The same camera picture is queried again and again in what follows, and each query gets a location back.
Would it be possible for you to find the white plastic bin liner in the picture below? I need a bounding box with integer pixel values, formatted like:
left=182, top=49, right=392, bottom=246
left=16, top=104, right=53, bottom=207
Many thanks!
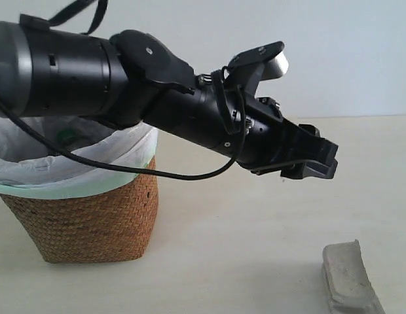
left=0, top=116, right=158, bottom=200

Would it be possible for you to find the brown pulp cardboard tray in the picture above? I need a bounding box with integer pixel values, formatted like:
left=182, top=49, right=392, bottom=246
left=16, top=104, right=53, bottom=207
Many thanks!
left=322, top=239, right=385, bottom=313

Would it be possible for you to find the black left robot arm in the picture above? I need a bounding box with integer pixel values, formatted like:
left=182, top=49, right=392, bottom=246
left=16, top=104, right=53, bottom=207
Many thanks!
left=0, top=14, right=338, bottom=180

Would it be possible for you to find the woven wicker trash basket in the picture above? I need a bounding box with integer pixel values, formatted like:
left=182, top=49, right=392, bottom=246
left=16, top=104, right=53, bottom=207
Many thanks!
left=0, top=175, right=159, bottom=264

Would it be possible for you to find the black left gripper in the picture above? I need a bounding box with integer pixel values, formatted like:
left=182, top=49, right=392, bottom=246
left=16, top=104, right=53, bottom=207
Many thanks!
left=238, top=96, right=339, bottom=180

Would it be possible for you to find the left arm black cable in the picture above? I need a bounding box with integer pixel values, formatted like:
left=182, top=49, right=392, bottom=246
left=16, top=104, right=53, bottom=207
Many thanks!
left=0, top=0, right=249, bottom=181

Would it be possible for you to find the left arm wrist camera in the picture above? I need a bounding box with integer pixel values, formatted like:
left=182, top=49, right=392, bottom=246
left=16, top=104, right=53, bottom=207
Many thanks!
left=224, top=41, right=289, bottom=96

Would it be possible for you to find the clear bottle green label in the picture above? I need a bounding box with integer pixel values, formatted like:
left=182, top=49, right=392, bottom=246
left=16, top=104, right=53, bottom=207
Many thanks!
left=56, top=128, right=79, bottom=146

